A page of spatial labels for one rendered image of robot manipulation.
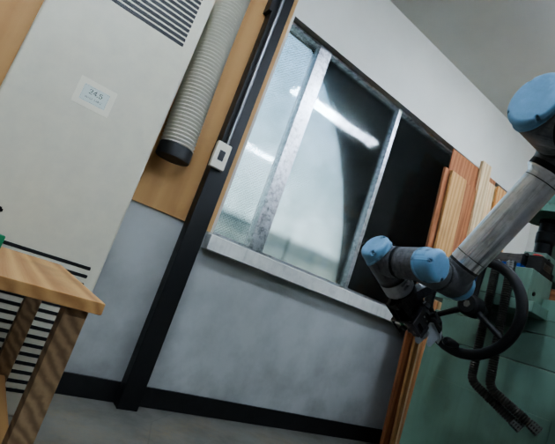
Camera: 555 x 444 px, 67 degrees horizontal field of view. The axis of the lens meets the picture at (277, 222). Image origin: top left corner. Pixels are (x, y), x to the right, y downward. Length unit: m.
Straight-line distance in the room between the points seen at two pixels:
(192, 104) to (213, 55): 0.25
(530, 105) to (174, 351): 1.77
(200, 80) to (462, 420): 1.62
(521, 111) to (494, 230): 0.26
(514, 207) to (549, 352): 0.49
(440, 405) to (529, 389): 0.26
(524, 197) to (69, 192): 1.39
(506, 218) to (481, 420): 0.63
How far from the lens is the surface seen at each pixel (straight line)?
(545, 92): 0.95
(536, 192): 1.06
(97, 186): 1.67
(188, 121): 1.92
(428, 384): 1.53
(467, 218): 3.40
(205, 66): 2.02
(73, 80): 1.72
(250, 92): 2.21
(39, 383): 0.97
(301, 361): 2.57
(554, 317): 1.41
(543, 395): 1.39
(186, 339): 2.17
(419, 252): 0.97
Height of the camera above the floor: 0.64
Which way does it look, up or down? 10 degrees up
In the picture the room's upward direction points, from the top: 19 degrees clockwise
